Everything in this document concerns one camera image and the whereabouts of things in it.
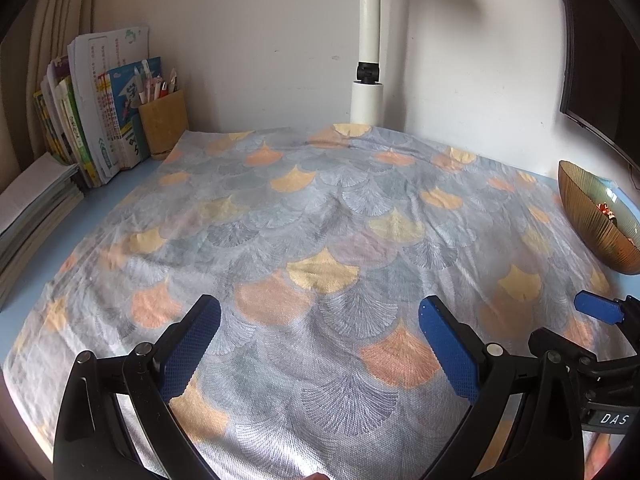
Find amber ribbed glass bowl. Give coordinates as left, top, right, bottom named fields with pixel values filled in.
left=558, top=160, right=639, bottom=275

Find red suit black hair figure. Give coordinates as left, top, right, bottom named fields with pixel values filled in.
left=597, top=203, right=617, bottom=224

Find patterned blue fabric cloth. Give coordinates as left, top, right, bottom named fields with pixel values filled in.
left=3, top=125, right=639, bottom=479

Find flat stacked magazines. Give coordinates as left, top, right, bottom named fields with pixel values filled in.
left=1, top=154, right=84, bottom=307

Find brown pen holder box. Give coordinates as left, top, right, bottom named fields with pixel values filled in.
left=139, top=90, right=189, bottom=160

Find white lamp pole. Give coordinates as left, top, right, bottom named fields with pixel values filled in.
left=349, top=0, right=383, bottom=126

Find upright books stack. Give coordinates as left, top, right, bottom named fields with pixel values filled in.
left=34, top=25, right=162, bottom=188

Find beige curtain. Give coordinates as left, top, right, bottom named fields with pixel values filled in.
left=0, top=0, right=101, bottom=172

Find black wall television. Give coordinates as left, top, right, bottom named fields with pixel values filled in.
left=560, top=0, right=639, bottom=168

